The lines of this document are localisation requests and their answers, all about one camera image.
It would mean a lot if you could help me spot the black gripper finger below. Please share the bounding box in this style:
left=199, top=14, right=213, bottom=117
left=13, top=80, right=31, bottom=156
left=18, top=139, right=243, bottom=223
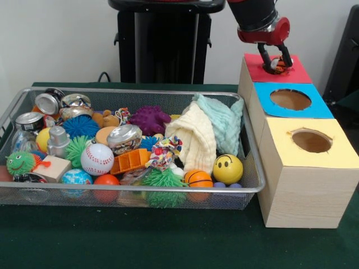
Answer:
left=256, top=42, right=273, bottom=71
left=277, top=44, right=294, bottom=69

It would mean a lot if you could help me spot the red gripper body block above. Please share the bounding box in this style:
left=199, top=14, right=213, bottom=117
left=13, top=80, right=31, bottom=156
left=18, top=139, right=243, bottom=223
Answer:
left=237, top=17, right=291, bottom=46

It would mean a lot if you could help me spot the orange striped tiger plush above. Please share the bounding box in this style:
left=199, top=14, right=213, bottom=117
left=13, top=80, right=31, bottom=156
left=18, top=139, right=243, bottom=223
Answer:
left=266, top=55, right=294, bottom=75

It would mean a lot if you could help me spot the brown teddy bear plush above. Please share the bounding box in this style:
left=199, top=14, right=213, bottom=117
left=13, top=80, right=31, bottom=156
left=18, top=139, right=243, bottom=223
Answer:
left=91, top=110, right=121, bottom=129

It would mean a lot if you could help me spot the wooden box with three holes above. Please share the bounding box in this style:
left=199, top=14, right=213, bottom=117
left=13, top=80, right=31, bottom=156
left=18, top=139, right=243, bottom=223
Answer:
left=237, top=53, right=359, bottom=229

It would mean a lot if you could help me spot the shallow clear mesh bin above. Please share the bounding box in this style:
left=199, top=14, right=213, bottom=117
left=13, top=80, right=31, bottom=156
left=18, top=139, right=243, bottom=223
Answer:
left=0, top=86, right=266, bottom=211

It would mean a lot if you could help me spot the black upright panel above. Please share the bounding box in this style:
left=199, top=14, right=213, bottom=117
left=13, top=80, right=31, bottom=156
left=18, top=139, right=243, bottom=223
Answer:
left=322, top=4, right=359, bottom=98

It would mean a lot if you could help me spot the light blue cloth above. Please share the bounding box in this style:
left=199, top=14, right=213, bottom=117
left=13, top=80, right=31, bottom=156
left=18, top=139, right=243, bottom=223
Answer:
left=191, top=93, right=245, bottom=156

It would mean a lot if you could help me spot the dark green table cloth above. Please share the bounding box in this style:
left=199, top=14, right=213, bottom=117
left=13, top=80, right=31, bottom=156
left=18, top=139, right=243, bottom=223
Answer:
left=0, top=81, right=359, bottom=269
left=322, top=89, right=359, bottom=132

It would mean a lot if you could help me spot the cream cloth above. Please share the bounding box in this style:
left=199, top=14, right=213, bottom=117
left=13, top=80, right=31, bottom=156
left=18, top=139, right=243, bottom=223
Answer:
left=165, top=101, right=218, bottom=174

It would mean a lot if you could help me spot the yellow smiley ball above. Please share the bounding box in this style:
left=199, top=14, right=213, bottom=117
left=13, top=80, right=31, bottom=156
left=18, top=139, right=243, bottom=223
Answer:
left=212, top=154, right=244, bottom=185

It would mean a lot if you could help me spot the purple spiky toy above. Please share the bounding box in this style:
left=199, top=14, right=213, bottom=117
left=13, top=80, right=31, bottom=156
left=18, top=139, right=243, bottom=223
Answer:
left=130, top=105, right=172, bottom=137

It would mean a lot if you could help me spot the small orange basketball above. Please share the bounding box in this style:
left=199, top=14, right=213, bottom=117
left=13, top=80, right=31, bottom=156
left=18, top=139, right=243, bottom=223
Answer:
left=183, top=169, right=214, bottom=188

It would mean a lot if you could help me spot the crushed silver can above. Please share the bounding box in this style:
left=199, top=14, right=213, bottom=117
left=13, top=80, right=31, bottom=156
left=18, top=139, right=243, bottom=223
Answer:
left=107, top=124, right=143, bottom=155

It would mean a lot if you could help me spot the blue spiky ball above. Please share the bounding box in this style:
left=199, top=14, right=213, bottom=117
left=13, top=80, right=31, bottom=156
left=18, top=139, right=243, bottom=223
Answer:
left=62, top=114, right=100, bottom=140

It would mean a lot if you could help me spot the white baseball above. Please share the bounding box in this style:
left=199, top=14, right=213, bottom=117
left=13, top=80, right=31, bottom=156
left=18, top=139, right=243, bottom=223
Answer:
left=80, top=143, right=115, bottom=177

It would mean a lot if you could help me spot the blue globe ball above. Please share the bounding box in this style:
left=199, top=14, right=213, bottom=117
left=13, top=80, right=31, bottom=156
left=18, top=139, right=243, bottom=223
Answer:
left=61, top=168, right=94, bottom=185

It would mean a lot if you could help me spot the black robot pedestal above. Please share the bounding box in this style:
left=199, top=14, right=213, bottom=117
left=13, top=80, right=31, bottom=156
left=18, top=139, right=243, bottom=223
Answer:
left=108, top=0, right=227, bottom=84

